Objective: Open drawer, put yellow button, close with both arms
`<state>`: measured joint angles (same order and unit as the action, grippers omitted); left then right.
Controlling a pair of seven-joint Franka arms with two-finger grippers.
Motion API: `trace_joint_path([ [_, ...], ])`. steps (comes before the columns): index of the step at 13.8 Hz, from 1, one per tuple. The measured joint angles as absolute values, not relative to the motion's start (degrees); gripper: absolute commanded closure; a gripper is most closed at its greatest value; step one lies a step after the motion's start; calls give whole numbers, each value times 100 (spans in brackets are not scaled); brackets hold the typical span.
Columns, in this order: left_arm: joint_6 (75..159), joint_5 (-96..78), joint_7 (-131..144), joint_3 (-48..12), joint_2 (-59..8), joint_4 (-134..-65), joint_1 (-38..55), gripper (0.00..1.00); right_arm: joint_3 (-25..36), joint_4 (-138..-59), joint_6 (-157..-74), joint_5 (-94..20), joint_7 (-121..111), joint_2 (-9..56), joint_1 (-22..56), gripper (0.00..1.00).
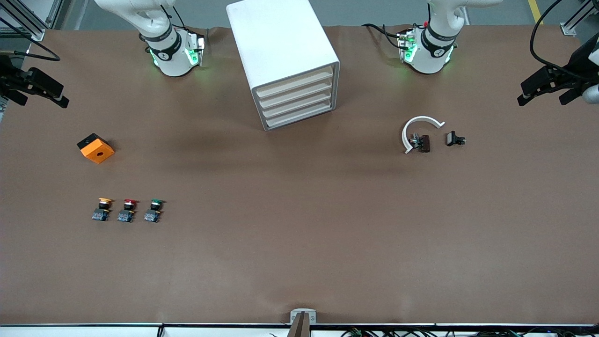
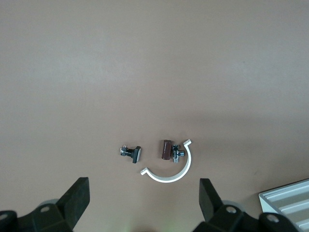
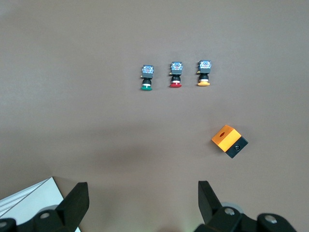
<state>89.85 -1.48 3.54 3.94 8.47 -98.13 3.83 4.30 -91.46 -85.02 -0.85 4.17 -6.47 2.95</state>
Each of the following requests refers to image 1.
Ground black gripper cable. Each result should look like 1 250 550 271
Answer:
19 37 61 62
530 0 599 71

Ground brown table cover sheet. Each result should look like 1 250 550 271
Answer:
0 26 599 325

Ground white curved cable piece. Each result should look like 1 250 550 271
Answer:
402 116 446 154

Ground yellow push button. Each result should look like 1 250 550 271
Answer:
91 198 114 222

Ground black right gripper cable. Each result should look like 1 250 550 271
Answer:
19 37 61 62

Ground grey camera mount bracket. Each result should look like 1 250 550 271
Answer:
290 308 317 337

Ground red push button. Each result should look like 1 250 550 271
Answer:
117 199 139 223

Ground orange black button box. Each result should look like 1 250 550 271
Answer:
77 133 115 164

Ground green push button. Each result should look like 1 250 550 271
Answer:
144 199 165 223

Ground aluminium frame profile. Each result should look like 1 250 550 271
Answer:
0 0 47 42
560 0 599 37

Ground brown black small component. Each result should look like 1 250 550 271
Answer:
409 134 431 154

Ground black arm base cable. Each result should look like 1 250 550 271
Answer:
361 22 408 50

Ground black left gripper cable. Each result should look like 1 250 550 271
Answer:
530 0 599 71

